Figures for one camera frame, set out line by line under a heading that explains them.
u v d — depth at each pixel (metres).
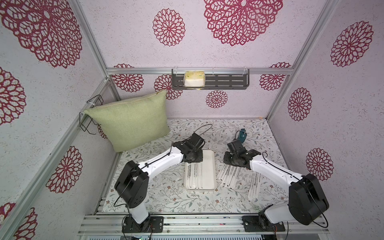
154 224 0.73
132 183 0.45
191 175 0.90
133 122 0.81
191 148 0.66
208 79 0.96
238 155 0.66
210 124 0.70
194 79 0.90
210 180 0.88
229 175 0.90
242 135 1.00
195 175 0.90
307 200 0.42
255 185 0.87
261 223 0.65
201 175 0.90
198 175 0.90
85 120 0.73
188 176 0.90
